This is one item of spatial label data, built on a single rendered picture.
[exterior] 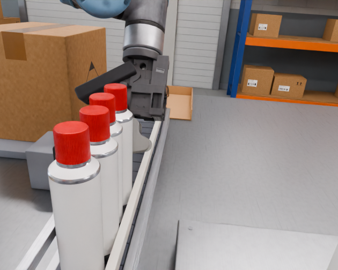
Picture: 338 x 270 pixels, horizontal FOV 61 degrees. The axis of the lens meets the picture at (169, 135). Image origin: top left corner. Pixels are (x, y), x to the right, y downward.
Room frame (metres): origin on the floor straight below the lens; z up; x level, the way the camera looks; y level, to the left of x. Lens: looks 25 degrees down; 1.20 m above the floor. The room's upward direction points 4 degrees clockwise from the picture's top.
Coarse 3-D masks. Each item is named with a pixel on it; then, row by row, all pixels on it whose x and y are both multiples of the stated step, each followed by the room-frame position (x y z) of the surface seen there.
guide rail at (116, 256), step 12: (156, 132) 0.62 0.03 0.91; (144, 156) 0.50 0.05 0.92; (144, 168) 0.46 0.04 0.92; (132, 192) 0.38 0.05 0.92; (132, 204) 0.35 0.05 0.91; (132, 216) 0.33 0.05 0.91; (120, 228) 0.30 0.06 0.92; (120, 240) 0.28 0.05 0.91; (120, 252) 0.26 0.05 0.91; (108, 264) 0.24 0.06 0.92
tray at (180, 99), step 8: (176, 88) 1.23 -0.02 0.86; (184, 88) 1.23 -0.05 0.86; (192, 88) 1.21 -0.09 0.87; (168, 96) 1.19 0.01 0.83; (176, 96) 1.20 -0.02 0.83; (184, 96) 1.20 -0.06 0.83; (192, 96) 1.09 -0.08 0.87; (168, 104) 1.08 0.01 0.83; (176, 104) 1.09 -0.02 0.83; (184, 104) 1.09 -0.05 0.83; (192, 104) 0.99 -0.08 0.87; (176, 112) 0.99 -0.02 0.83; (184, 112) 1.00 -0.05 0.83
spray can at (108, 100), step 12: (96, 96) 0.35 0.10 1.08; (108, 96) 0.35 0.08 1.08; (108, 108) 0.34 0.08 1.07; (120, 132) 0.34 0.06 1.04; (120, 144) 0.34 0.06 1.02; (120, 156) 0.34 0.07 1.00; (120, 168) 0.34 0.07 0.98; (120, 180) 0.34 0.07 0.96; (120, 192) 0.34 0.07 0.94; (120, 204) 0.34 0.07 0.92; (120, 216) 0.34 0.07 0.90
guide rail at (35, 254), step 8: (48, 224) 0.25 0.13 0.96; (40, 232) 0.23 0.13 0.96; (48, 232) 0.23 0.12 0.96; (40, 240) 0.22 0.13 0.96; (48, 240) 0.23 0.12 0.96; (32, 248) 0.21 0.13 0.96; (40, 248) 0.21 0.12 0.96; (24, 256) 0.20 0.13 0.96; (32, 256) 0.20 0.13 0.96; (40, 256) 0.21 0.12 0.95; (24, 264) 0.19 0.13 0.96; (32, 264) 0.19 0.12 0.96
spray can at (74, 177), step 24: (72, 144) 0.23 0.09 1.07; (48, 168) 0.24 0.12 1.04; (72, 168) 0.23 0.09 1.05; (96, 168) 0.24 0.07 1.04; (72, 192) 0.22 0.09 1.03; (96, 192) 0.24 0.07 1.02; (72, 216) 0.22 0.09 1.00; (96, 216) 0.24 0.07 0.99; (72, 240) 0.22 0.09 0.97; (96, 240) 0.24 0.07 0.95; (72, 264) 0.22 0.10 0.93; (96, 264) 0.23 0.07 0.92
